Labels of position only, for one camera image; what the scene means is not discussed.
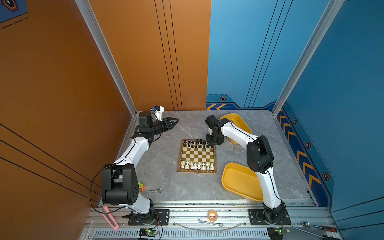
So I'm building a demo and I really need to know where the aluminium corner post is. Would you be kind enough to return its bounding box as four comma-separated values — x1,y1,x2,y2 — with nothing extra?
75,0,137,117
272,0,345,117

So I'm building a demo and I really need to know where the green circuit board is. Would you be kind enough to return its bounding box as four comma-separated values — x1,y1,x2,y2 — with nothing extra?
139,229,159,240

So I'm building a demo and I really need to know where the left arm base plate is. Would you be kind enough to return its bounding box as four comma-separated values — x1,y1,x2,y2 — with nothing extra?
128,209,170,226

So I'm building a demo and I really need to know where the yellow tray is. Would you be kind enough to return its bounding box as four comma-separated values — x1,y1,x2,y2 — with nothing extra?
220,113,257,149
222,163,263,202

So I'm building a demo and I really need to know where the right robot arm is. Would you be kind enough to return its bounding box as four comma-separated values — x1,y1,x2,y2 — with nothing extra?
205,115,291,225

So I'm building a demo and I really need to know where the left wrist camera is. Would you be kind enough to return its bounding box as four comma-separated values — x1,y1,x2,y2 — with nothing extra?
151,106,165,122

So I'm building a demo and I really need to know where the aluminium corner post left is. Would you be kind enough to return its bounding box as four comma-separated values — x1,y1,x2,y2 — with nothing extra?
75,0,137,117

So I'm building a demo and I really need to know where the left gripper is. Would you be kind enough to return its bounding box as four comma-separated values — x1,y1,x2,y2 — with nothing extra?
149,118,178,137

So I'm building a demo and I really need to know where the pink tool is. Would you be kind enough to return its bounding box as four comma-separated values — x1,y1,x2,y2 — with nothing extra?
102,206,119,231

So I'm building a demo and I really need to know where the silver wrench on rail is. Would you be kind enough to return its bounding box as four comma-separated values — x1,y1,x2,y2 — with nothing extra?
198,219,224,227

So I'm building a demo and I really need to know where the red handled ratchet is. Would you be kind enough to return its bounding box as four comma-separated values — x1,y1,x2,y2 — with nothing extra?
302,222,338,233

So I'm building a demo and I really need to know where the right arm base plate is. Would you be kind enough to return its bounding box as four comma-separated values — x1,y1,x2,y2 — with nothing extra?
248,209,292,226

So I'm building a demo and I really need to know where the orange tape roll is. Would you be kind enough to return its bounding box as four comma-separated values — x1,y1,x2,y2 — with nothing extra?
207,210,218,223

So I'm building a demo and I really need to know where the wooden chess board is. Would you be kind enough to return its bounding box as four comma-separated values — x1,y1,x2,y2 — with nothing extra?
177,139,217,174

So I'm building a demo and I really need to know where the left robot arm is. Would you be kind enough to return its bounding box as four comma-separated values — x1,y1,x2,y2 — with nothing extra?
101,108,179,225

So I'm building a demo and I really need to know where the orange green small box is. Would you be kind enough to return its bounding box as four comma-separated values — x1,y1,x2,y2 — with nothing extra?
138,182,147,192

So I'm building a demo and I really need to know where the aluminium corner post right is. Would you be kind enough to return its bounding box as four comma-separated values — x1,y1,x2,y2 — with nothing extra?
272,0,345,117

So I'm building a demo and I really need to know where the silver wrench on table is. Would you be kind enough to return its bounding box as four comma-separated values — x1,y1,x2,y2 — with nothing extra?
142,188,163,194

